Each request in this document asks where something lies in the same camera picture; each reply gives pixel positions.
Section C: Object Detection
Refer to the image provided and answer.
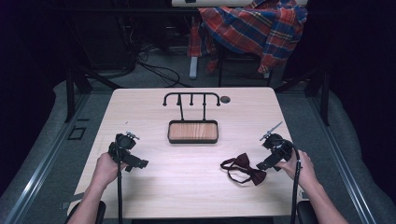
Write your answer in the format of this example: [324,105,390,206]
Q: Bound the black floor cables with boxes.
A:
[134,43,195,89]

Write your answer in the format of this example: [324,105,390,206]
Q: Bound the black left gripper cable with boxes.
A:
[114,139,124,224]

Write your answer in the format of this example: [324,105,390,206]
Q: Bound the black hook rack wooden tray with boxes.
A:
[162,91,221,145]

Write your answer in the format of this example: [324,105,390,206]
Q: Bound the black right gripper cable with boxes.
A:
[285,140,303,224]

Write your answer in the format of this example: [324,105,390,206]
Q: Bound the floor socket cover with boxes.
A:
[66,125,88,141]

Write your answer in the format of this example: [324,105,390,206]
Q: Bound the black metal stand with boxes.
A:
[63,60,123,124]
[273,66,332,127]

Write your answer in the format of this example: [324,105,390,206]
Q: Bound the dark red bow tie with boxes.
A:
[219,152,268,187]

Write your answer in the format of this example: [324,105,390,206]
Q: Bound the person's left hand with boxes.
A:
[92,151,129,191]

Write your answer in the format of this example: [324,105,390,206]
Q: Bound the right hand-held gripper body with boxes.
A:
[259,120,294,163]

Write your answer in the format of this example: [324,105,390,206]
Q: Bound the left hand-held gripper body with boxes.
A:
[107,131,141,163]

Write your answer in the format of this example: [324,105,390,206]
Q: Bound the black chair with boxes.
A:
[216,43,275,89]

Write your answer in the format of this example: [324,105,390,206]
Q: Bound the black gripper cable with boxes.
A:
[114,139,124,224]
[285,140,303,224]

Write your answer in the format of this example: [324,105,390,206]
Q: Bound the person's right hand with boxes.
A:
[275,148,319,191]

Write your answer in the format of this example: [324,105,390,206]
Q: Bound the white table leg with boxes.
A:
[189,55,199,80]

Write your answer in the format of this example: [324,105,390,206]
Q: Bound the red blue plaid shirt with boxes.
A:
[187,0,309,76]

